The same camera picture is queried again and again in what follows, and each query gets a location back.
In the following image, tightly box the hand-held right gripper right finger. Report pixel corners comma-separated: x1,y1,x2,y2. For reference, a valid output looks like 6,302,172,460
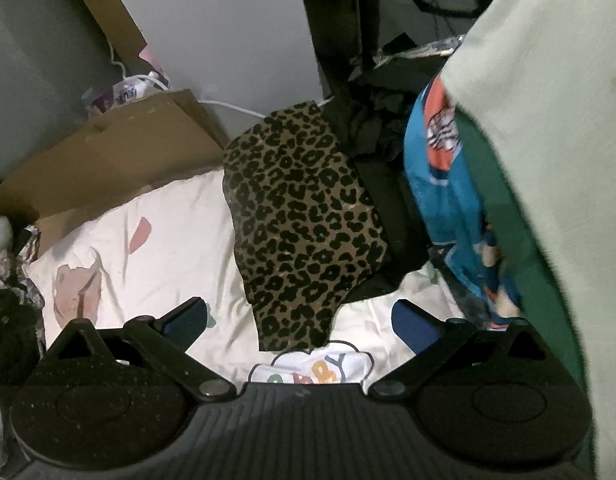
370,299,560,402

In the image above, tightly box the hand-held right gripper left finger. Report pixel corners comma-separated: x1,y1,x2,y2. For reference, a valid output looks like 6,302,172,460
48,297,236,404

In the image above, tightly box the leopard print garment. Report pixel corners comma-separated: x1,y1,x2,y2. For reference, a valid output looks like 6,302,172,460
223,101,391,352

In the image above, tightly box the white printed duvet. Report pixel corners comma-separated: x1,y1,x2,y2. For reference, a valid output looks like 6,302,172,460
25,167,469,386

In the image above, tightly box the black folded garment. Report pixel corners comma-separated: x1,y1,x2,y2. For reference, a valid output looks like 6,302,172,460
338,160,433,306

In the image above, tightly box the dark green garment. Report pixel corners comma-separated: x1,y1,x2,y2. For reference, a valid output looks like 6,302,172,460
455,110,596,473

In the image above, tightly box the blue printed garment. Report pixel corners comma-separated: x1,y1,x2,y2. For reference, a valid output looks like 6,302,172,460
404,77,521,331

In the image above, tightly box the floral patterned cloth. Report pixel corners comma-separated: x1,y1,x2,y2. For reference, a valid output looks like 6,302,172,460
0,245,46,311

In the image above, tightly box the black crumpled cloth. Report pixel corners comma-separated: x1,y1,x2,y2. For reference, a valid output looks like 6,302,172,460
333,85,423,161
0,290,46,386

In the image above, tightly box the brown cardboard sheet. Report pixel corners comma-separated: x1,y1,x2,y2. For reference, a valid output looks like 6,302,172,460
0,89,229,256

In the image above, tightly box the white purple packet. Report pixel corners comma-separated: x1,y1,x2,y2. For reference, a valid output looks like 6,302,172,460
95,77,149,112

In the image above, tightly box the pale green garment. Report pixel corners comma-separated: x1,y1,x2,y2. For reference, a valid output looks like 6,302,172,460
440,0,616,480

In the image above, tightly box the brown cardboard with slot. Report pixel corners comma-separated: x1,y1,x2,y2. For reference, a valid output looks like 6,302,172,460
58,0,161,77

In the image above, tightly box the white cable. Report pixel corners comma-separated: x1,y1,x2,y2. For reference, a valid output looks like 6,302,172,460
108,42,269,121

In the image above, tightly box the black desk frame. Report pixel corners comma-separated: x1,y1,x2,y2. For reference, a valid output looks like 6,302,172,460
295,0,389,92

